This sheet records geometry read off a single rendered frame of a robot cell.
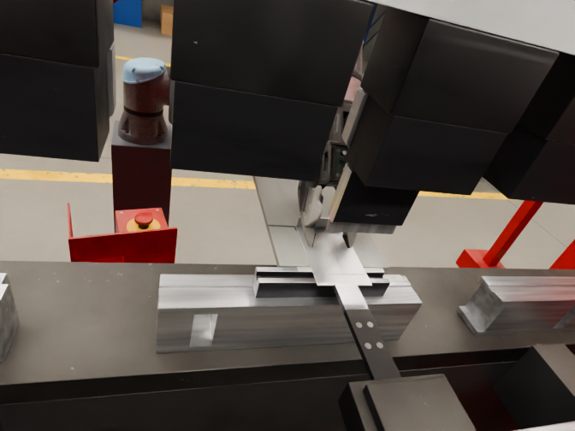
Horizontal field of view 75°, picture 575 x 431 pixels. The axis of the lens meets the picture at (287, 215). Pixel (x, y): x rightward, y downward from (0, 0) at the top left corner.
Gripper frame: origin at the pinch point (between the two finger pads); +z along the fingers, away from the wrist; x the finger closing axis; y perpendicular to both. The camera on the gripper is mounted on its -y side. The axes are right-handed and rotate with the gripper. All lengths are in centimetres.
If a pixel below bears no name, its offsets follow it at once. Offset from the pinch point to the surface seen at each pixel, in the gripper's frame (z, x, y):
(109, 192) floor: -25, -57, -184
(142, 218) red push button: -3.7, -29.6, -34.6
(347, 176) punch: -7.2, -5.0, 16.0
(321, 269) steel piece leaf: 4.4, -3.0, 4.4
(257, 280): 5.9, -12.5, 5.1
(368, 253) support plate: 2.0, 6.5, 1.2
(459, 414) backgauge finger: 16.9, 3.5, 23.9
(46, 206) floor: -14, -84, -171
